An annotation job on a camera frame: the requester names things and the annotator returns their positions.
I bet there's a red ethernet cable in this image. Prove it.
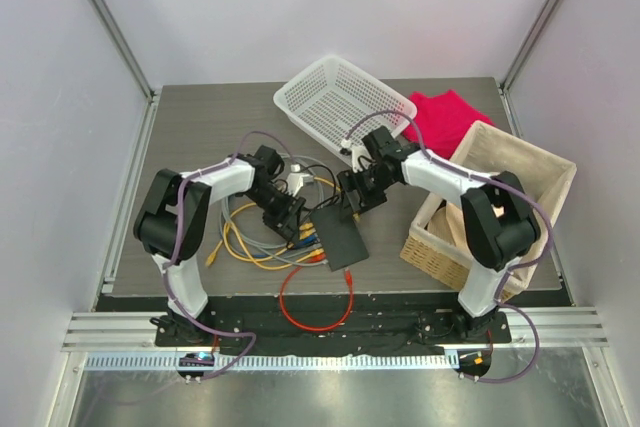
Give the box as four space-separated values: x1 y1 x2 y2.
279 256 357 332

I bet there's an aluminium frame rail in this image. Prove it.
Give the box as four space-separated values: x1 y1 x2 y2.
499 0 596 298
88 0 160 309

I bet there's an aluminium front rail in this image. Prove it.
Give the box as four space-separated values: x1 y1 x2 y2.
62 306 608 356

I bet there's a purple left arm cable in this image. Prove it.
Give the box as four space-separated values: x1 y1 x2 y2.
164 130 296 381

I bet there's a white perforated plastic basket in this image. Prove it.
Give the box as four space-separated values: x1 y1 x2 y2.
273 55 417 165

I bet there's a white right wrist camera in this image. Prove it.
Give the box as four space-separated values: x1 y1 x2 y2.
339 139 372 172

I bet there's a white slotted cable duct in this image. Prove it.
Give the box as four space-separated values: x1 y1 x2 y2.
85 350 459 372

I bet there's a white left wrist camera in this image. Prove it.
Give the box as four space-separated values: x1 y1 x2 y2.
286 163 314 196

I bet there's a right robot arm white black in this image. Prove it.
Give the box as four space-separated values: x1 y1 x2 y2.
337 127 541 342

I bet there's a wicker basket with liner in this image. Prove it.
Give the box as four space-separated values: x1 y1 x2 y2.
399 120 578 304

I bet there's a yellow ethernet cable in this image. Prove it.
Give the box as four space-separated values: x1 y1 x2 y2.
222 202 316 262
205 221 236 267
259 177 359 274

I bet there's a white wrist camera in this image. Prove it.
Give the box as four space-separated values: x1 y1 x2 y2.
286 163 314 196
339 139 372 172

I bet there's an aluminium frame rail right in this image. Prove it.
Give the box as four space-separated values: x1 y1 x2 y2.
499 0 596 298

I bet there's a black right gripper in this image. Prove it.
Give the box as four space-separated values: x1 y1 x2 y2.
337 165 396 220

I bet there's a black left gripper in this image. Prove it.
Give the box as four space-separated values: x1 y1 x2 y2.
243 184 305 245

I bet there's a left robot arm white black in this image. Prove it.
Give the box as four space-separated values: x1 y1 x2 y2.
133 146 305 346

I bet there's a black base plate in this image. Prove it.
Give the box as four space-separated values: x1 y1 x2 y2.
98 291 568 357

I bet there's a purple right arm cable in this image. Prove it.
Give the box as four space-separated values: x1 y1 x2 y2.
342 109 556 384

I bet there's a grey ethernet cable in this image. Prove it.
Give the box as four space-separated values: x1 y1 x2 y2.
219 154 329 268

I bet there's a black network switch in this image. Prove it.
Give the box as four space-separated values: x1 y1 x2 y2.
310 205 369 272

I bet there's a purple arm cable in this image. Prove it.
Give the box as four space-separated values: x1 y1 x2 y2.
164 130 296 381
342 109 556 384

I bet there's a magenta cloth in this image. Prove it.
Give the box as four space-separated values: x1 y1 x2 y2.
409 90 494 159

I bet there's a blue ethernet cable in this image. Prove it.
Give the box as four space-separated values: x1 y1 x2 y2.
249 234 319 265

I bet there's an aluminium frame rail left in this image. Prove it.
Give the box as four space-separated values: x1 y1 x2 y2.
88 0 160 309

